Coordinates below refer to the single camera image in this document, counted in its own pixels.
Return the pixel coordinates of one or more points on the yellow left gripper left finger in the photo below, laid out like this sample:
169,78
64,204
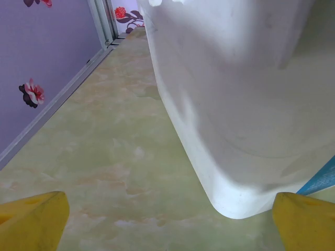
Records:
31,222

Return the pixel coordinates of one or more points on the aluminium frame side rail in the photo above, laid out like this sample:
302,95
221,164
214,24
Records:
52,107

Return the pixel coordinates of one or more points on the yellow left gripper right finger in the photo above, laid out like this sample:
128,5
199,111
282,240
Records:
306,225

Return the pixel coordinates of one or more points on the white plastic storage box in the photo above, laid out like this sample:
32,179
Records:
235,104

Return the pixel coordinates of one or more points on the aluminium frame corner post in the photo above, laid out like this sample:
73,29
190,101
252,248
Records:
103,23

